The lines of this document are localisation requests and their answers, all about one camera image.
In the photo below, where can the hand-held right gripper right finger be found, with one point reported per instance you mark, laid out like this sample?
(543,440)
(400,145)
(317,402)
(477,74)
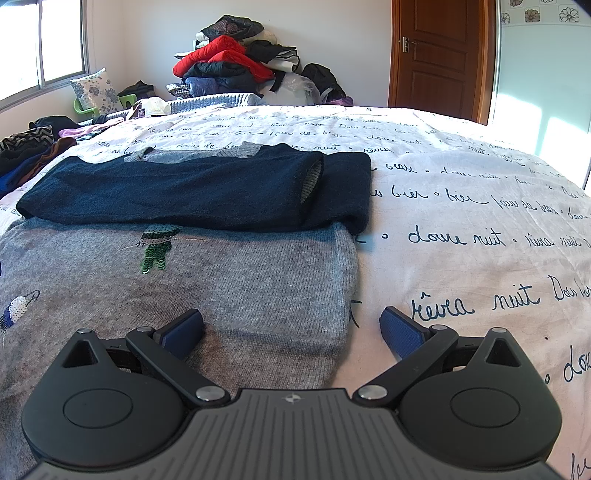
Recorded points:
(401,330)

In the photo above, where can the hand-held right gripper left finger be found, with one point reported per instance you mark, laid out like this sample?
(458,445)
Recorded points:
(187,332)

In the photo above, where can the grey sweater with navy sleeves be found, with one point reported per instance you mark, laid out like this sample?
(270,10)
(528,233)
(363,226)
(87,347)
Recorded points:
(258,286)

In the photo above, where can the pile of striped dark clothes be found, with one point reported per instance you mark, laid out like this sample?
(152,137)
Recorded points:
(27,143)

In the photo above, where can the tall clothes heap with red jacket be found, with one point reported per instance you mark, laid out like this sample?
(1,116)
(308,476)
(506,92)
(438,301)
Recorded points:
(221,50)

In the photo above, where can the white script-printed bedspread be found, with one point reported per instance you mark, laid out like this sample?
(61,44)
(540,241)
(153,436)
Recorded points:
(461,184)

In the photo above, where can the white crumpled cloth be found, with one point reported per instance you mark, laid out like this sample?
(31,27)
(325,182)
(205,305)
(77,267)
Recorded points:
(154,107)

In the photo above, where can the light blue quilted blanket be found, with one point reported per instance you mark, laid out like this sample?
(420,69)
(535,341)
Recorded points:
(217,100)

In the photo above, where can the green plastic chair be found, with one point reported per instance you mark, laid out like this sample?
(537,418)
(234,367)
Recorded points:
(127,98)

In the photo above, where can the dark bag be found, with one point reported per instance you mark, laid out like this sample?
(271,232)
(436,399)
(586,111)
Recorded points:
(138,87)

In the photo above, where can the floral pillow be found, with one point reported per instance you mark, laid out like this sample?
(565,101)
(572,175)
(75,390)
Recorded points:
(94,90)

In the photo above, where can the brown wooden door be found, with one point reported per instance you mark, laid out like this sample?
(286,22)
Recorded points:
(438,69)

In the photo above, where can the frosted sliding door floral trim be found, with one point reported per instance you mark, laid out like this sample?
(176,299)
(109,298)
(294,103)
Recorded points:
(531,60)

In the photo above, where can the window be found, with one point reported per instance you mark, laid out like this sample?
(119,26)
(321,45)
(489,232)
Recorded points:
(60,37)

